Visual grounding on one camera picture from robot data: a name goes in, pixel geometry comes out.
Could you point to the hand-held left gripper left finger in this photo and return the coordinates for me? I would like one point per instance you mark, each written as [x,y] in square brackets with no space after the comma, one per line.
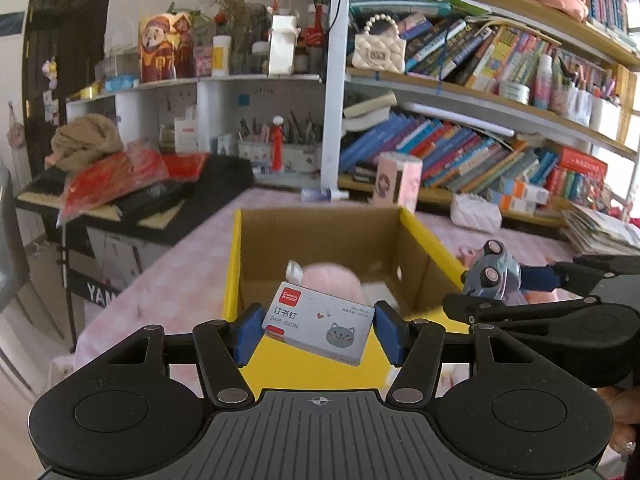
[250,332]

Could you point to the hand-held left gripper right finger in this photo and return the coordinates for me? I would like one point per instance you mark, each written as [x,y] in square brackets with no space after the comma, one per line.
[390,335]

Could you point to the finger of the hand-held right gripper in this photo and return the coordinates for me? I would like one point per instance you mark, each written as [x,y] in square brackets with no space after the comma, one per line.
[480,310]
[537,278]

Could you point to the grey toy car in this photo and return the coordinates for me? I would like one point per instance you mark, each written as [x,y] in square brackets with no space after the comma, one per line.
[492,270]

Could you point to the white staple box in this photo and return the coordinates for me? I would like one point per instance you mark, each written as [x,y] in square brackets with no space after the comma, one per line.
[320,320]

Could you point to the yellow cardboard box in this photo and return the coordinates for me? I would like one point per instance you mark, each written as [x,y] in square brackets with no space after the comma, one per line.
[315,375]

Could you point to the pink plush toy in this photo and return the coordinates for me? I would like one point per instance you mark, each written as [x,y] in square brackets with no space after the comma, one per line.
[330,280]

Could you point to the person's right hand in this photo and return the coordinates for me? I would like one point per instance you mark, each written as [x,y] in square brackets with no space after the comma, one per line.
[625,420]

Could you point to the stack of papers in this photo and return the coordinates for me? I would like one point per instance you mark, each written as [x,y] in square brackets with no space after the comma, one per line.
[600,230]

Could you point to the small orange white boxes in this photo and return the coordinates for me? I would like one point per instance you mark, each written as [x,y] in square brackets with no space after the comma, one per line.
[520,195]

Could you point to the white quilted pouch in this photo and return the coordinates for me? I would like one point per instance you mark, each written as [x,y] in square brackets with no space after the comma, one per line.
[475,212]

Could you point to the pink box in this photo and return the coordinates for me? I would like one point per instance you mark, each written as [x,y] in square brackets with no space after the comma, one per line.
[397,182]

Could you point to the small clear bottle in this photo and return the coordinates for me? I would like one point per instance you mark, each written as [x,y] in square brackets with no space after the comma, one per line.
[322,193]

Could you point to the row of blue red books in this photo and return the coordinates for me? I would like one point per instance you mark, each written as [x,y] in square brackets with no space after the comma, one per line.
[440,155]

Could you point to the black electronic keyboard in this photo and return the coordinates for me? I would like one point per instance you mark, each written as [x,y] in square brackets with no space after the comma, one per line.
[210,180]

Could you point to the black keyboard stand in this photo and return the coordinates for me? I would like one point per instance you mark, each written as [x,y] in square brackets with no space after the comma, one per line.
[92,285]

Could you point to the red envelope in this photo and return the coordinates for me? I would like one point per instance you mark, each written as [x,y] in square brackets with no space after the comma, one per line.
[187,165]

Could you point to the white pen cups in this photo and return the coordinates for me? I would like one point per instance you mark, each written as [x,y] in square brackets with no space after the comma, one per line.
[590,105]

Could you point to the white pen holder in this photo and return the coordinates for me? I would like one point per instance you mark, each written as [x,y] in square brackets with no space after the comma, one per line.
[300,155]

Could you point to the white round jar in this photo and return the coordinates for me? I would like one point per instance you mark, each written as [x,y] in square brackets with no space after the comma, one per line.
[514,92]

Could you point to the pastel bottle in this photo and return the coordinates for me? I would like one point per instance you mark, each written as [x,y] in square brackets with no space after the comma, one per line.
[543,82]

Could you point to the red plastic bag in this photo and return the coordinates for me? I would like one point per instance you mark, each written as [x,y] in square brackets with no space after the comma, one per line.
[110,180]

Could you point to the white box red label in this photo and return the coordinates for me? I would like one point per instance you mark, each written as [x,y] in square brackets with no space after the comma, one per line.
[186,130]

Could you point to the row of leaning books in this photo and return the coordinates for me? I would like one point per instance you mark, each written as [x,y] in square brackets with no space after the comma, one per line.
[475,55]

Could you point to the wooden bookshelf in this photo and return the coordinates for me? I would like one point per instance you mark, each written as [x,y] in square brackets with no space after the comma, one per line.
[400,80]

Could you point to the white shelf unit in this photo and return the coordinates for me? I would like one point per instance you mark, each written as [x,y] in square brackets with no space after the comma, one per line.
[145,105]

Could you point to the grey chair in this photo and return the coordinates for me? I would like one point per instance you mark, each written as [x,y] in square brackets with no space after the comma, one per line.
[12,250]

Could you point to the beige cloth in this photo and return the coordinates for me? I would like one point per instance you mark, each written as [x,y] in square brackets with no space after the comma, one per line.
[85,142]

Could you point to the white pole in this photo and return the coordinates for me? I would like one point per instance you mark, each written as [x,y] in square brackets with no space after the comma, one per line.
[335,85]

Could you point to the white quilted handbag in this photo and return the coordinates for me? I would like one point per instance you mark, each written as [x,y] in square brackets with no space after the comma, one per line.
[377,52]

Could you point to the white bottle yellow label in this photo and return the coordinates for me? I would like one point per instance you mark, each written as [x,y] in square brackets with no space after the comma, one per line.
[221,55]

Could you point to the blue packet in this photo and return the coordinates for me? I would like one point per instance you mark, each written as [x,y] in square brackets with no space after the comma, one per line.
[121,83]

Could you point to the white carton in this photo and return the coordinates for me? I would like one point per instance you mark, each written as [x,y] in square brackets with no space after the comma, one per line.
[283,45]

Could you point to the printed figure canister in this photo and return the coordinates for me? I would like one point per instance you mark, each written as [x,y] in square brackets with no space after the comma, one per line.
[162,47]

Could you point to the pink hanging bag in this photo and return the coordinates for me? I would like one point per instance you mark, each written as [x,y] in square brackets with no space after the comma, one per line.
[15,130]

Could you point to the red bottle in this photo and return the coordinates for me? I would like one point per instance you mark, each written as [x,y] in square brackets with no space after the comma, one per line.
[315,27]

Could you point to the door charm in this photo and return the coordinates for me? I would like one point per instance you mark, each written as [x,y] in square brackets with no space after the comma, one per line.
[50,72]

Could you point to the black door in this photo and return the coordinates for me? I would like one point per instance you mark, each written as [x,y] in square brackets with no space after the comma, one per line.
[65,20]

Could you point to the green wall sign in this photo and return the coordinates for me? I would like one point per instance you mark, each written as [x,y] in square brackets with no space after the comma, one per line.
[11,24]

